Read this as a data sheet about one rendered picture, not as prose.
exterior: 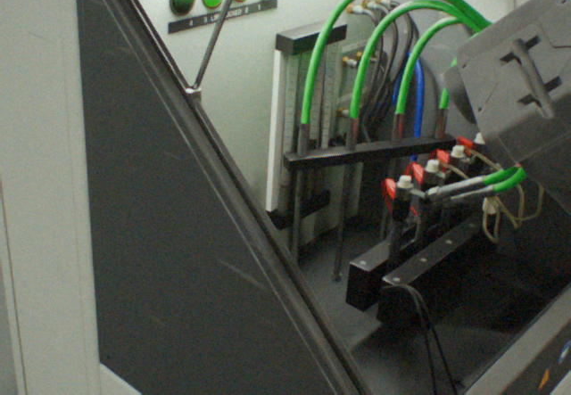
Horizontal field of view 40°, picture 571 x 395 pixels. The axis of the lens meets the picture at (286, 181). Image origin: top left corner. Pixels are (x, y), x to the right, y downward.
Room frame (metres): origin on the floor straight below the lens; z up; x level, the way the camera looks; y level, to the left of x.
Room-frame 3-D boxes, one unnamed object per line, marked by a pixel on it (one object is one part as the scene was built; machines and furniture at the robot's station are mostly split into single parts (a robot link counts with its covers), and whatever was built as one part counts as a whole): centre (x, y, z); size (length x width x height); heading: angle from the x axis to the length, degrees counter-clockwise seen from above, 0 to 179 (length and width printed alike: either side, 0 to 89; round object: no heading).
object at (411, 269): (1.15, -0.26, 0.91); 0.34 x 0.10 x 0.15; 141
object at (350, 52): (1.41, -0.13, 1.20); 0.13 x 0.03 x 0.31; 141
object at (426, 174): (1.11, -0.24, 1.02); 0.05 x 0.03 x 0.21; 51
